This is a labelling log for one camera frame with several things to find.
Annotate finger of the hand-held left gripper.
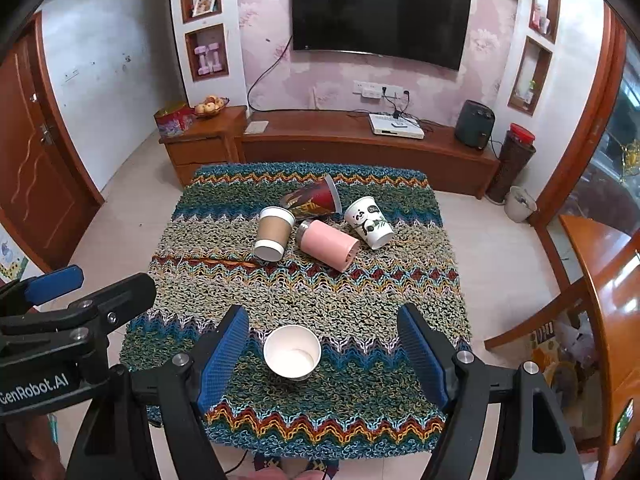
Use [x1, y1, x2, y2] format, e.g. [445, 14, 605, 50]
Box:
[0, 273, 157, 368]
[0, 265, 84, 317]

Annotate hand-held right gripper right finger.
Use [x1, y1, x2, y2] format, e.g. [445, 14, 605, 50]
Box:
[396, 302, 586, 480]

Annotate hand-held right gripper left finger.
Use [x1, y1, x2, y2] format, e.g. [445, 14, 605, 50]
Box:
[65, 304, 251, 480]

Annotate plain white paper cup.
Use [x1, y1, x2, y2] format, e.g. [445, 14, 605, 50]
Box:
[263, 324, 322, 384]

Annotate person's left forearm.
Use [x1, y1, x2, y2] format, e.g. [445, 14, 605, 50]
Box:
[0, 412, 66, 480]

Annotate brown sleeved paper cup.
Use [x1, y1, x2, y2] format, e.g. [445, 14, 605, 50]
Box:
[253, 206, 297, 263]

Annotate white panda print cup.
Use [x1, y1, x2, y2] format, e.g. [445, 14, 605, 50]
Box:
[344, 196, 395, 251]

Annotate pink plastic cup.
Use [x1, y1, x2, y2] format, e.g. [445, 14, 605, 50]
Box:
[296, 219, 361, 274]

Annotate red patterned paper cup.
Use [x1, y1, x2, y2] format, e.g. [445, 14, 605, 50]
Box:
[280, 174, 343, 221]

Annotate colourful knitted table cloth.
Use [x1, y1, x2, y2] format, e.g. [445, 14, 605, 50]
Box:
[119, 162, 473, 456]

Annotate brown wooden door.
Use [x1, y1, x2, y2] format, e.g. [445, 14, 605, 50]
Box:
[0, 12, 104, 272]

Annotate small wooden side cabinet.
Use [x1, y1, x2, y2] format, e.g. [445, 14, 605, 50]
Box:
[159, 105, 249, 186]

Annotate white bucket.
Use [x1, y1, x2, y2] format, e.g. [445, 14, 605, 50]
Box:
[503, 186, 538, 224]

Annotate red tin box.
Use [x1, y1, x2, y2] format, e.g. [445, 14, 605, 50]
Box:
[153, 101, 196, 138]

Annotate orange wooden table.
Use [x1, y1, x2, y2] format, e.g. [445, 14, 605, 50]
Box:
[559, 214, 640, 480]

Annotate bowl of oranges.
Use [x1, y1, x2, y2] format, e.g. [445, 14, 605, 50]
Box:
[192, 94, 231, 120]

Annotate brown cylinder with red lid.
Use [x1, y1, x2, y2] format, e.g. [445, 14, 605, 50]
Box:
[487, 123, 537, 205]

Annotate long wooden television cabinet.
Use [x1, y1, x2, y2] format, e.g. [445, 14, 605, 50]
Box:
[234, 109, 502, 200]

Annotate white set-top box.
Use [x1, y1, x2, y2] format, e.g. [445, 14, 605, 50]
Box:
[369, 112, 426, 139]

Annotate black air fryer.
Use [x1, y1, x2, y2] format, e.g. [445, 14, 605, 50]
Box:
[454, 100, 496, 150]

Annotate pink dumbbells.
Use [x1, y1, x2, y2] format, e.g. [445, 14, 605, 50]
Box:
[194, 44, 222, 78]

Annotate black flat screen television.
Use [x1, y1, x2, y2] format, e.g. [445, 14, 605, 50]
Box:
[291, 0, 472, 72]

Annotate children's wall poster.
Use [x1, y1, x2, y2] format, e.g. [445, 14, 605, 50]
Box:
[0, 225, 29, 282]

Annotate black television cable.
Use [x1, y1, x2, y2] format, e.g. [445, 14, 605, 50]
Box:
[246, 35, 293, 112]

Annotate white wall power strip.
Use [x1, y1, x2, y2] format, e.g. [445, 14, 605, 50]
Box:
[353, 80, 412, 102]

